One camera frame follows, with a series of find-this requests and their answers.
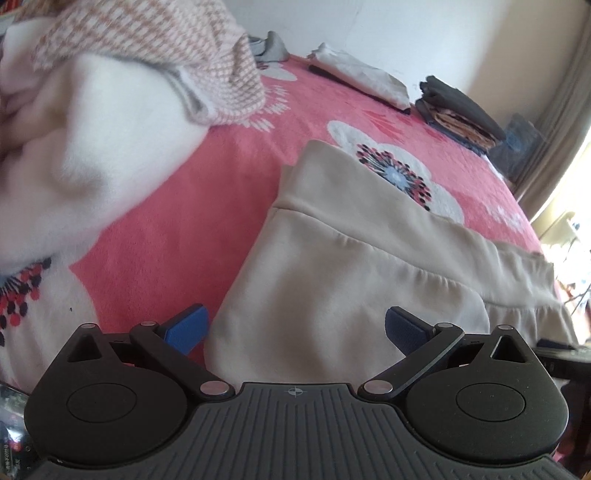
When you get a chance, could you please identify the navy folded garment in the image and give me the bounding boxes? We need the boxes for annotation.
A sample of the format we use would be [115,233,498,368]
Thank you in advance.
[426,119,486,156]

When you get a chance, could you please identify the beige curtain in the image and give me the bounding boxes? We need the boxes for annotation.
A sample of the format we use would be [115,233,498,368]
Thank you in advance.
[512,0,591,219]

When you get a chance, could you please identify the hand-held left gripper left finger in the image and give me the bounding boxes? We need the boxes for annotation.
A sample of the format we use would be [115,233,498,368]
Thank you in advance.
[65,303,232,401]

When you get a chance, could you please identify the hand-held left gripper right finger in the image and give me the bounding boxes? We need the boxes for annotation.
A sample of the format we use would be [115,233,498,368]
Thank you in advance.
[359,305,536,401]

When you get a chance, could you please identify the white folded cloth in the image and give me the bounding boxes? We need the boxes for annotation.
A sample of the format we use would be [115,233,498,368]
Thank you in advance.
[308,42,413,110]

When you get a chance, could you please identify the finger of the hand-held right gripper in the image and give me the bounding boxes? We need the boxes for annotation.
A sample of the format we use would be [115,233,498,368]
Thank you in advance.
[536,338,591,380]

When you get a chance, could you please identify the blue water bottle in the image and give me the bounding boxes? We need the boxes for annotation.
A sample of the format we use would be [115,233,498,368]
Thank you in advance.
[488,113,546,184]

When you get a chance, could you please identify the dark grey folded garment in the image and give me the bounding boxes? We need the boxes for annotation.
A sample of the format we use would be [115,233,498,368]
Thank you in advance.
[418,75,509,142]

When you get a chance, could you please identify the pink floral blanket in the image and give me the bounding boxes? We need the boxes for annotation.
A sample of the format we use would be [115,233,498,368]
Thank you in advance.
[0,53,573,384]

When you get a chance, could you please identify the brown patterned folded garment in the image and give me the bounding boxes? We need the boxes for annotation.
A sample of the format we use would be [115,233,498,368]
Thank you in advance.
[431,111,496,149]

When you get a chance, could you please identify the beige pants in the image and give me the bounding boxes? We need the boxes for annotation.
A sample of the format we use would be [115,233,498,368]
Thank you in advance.
[205,138,580,393]

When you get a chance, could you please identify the cream striped knit sweater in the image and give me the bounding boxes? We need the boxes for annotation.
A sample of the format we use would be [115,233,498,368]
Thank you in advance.
[0,0,266,274]

